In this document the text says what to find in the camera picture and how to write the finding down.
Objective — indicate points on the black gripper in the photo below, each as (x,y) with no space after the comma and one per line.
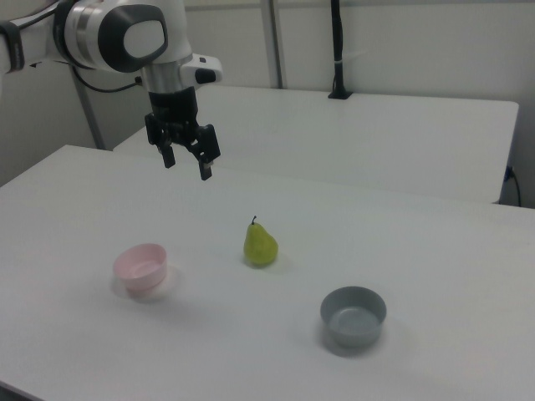
(173,108)

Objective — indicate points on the green pear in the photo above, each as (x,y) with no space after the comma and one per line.
(260,248)

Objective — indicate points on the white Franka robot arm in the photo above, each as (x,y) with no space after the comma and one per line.
(92,33)

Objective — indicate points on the pink plastic bowl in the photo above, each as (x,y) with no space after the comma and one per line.
(142,269)

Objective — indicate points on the grey plastic bowl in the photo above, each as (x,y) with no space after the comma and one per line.
(353,317)

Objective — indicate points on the grey partition post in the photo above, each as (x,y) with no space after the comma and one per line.
(276,46)
(90,113)

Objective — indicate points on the black clamped camera pole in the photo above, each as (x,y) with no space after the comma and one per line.
(339,46)

